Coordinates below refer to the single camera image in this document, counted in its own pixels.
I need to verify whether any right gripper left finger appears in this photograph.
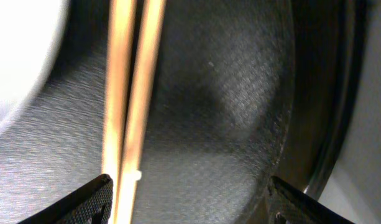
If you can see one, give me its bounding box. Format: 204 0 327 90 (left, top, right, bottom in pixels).
19 174 113 224

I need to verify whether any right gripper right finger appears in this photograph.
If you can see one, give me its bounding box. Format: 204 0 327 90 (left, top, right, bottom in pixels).
267 176 353 224

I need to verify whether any wooden chopstick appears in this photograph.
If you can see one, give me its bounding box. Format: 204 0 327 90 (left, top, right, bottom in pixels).
113 0 166 224
101 0 137 224

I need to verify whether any grey plate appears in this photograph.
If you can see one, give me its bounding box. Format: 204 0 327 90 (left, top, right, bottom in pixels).
0 0 70 134

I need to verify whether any round black serving tray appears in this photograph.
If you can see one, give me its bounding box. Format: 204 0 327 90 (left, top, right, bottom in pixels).
0 1 365 223

